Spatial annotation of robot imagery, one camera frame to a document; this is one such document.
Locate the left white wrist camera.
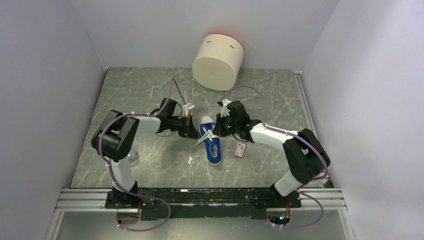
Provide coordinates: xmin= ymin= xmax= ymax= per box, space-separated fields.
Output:
xmin=181 ymin=102 xmax=195 ymax=118

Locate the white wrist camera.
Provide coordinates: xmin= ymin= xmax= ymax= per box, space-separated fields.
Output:
xmin=181 ymin=102 xmax=195 ymax=118
xmin=217 ymin=99 xmax=232 ymax=118

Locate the white shoelace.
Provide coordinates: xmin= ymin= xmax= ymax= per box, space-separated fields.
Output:
xmin=195 ymin=129 xmax=220 ymax=147

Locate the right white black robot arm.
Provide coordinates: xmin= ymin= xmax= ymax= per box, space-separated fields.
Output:
xmin=212 ymin=99 xmax=331 ymax=207

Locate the cream cylindrical container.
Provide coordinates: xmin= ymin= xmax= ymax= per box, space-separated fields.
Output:
xmin=192 ymin=33 xmax=244 ymax=91

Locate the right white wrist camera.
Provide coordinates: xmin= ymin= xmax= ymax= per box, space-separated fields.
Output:
xmin=217 ymin=99 xmax=232 ymax=118

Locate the small red white box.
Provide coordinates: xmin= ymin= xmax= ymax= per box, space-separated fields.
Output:
xmin=234 ymin=142 xmax=246 ymax=158

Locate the aluminium frame rail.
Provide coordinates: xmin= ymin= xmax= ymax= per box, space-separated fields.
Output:
xmin=46 ymin=66 xmax=355 ymax=240

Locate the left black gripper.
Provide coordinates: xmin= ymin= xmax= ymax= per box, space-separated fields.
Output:
xmin=167 ymin=114 xmax=201 ymax=141

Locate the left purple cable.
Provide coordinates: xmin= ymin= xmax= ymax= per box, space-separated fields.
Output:
xmin=98 ymin=77 xmax=190 ymax=232

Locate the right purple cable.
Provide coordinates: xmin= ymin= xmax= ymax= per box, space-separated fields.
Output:
xmin=218 ymin=85 xmax=329 ymax=229

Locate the blue canvas sneaker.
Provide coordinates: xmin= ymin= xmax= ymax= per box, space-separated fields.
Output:
xmin=199 ymin=115 xmax=222 ymax=165

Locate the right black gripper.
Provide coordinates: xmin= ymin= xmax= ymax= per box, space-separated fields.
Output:
xmin=212 ymin=111 xmax=239 ymax=138

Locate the purple cable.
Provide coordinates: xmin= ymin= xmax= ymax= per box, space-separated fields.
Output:
xmin=98 ymin=77 xmax=190 ymax=232
xmin=218 ymin=85 xmax=329 ymax=229

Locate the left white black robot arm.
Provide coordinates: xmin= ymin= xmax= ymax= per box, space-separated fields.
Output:
xmin=91 ymin=98 xmax=199 ymax=208

